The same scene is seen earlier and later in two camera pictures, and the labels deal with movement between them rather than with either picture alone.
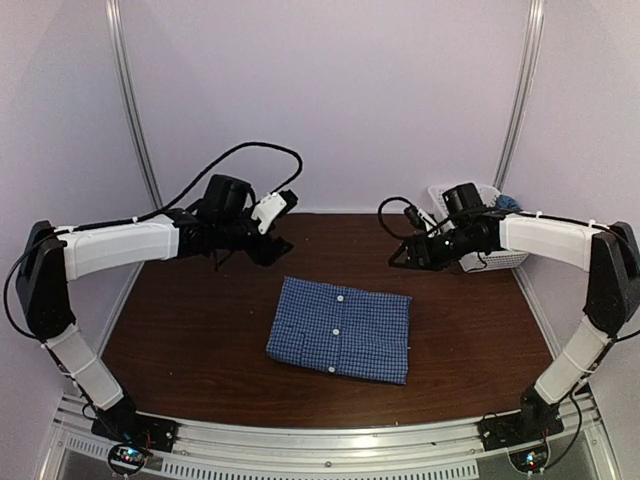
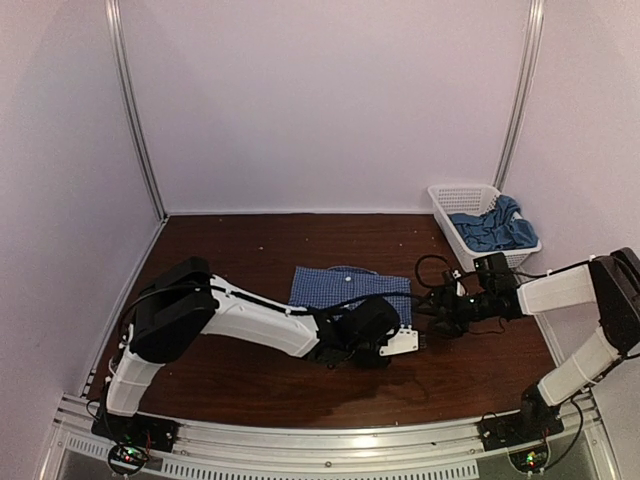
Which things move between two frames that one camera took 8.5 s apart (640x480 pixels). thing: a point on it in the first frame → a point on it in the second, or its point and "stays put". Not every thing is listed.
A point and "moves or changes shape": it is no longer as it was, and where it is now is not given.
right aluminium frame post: x=524 y=95 stays put
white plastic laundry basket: x=484 y=261 stays put
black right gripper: x=415 y=242 → x=440 y=295
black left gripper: x=270 y=252 → x=379 y=364
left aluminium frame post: x=129 y=100 stays put
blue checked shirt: x=342 y=332 moves or changes shape
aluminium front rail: x=449 y=449 stays put
